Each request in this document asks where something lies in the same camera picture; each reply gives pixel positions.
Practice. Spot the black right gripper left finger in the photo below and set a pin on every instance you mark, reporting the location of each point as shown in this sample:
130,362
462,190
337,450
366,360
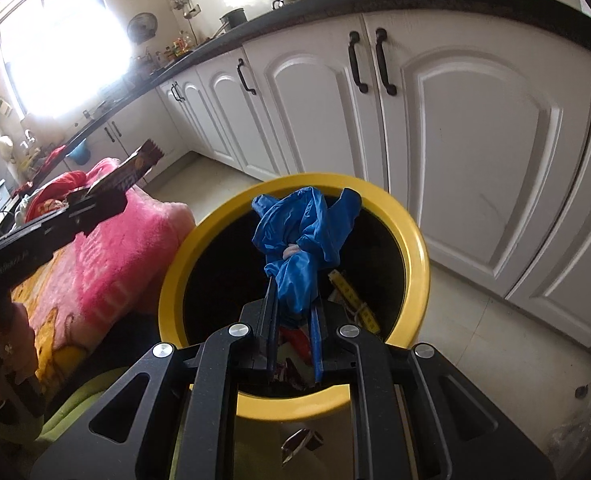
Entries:
262,317

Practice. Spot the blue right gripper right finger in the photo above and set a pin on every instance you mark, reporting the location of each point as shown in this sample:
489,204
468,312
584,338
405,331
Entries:
329,352

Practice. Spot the yellow snack wrapper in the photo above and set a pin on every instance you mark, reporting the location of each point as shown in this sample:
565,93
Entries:
356,310

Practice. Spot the blue plastic bag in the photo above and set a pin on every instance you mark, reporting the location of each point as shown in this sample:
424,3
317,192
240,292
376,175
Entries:
300,235

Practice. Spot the brown chocolate bar wrapper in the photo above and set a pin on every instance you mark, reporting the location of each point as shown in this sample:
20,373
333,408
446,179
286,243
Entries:
128,173

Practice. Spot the green sleeved left forearm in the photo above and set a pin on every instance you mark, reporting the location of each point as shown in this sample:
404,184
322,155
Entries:
77,405

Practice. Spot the yellow rimmed trash bin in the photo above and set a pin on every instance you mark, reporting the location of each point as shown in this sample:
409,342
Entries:
213,371

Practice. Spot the white kitchen cabinets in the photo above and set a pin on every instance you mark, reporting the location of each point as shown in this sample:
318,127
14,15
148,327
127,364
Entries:
479,126

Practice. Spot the red folded cloth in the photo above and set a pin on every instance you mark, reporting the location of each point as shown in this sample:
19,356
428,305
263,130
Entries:
54,191

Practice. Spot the pink fluffy blanket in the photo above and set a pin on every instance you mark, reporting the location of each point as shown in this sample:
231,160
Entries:
118,268

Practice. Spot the blue hanging bowl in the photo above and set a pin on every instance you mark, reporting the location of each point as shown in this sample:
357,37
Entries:
80,155

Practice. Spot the black cooking pot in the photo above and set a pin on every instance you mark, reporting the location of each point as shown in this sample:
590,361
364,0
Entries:
234,18

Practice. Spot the black countertop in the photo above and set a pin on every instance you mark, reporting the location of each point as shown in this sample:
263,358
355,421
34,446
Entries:
549,15

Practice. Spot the small wall fan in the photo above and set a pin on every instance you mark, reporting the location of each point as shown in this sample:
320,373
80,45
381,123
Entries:
142,27

